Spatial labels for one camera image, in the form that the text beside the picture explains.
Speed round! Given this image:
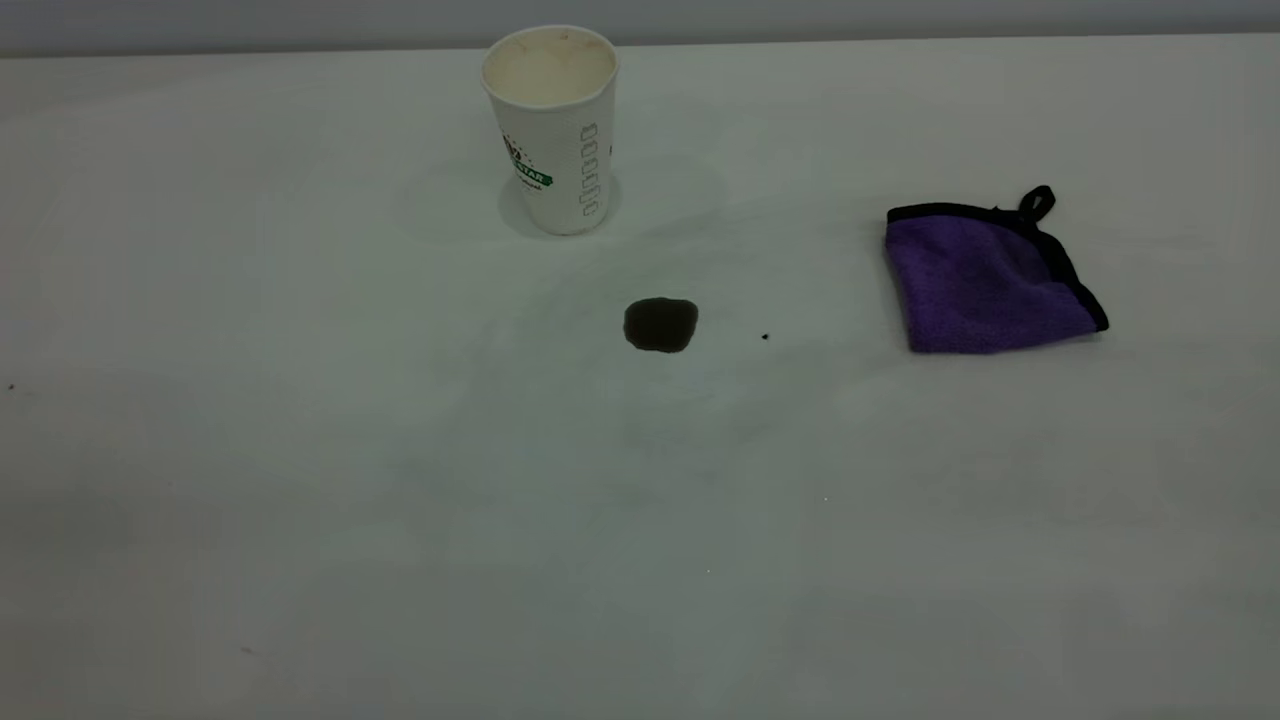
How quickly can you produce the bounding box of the white paper coffee cup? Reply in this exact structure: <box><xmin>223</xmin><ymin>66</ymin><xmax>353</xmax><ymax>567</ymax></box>
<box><xmin>480</xmin><ymin>25</ymin><xmax>621</xmax><ymax>237</ymax></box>

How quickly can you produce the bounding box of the dark coffee spill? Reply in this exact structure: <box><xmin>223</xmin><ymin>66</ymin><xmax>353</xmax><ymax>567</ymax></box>
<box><xmin>623</xmin><ymin>297</ymin><xmax>699</xmax><ymax>354</ymax></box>

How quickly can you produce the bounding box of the purple cloth with black trim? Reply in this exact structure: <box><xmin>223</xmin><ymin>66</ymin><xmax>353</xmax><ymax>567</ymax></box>
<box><xmin>884</xmin><ymin>185</ymin><xmax>1110</xmax><ymax>355</ymax></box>

